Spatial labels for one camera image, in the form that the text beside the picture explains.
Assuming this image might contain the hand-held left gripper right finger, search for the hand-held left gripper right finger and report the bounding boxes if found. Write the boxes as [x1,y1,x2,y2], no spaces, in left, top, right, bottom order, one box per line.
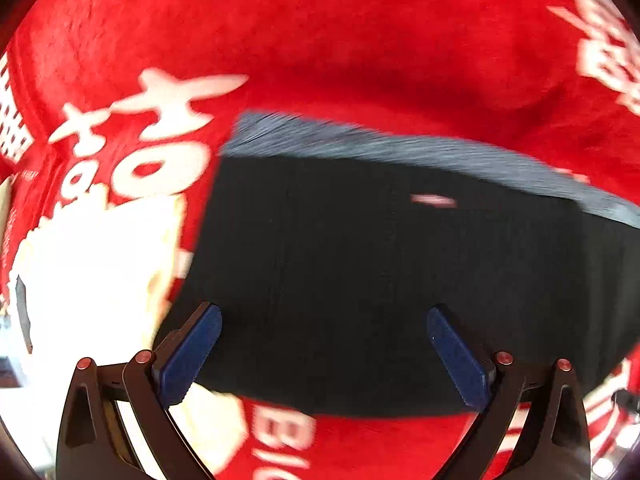
[425,303,592,480]

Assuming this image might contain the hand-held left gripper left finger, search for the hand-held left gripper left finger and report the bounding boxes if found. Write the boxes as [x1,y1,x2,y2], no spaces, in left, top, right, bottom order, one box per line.
[55,302,224,480]

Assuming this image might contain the black pants with patterned waistband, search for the black pants with patterned waistband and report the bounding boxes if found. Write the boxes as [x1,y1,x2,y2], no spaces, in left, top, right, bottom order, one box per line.
[152,112,640,418]

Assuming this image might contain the red printed blanket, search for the red printed blanket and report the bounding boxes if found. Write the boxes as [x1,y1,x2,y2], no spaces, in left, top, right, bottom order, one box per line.
[0,0,640,480]

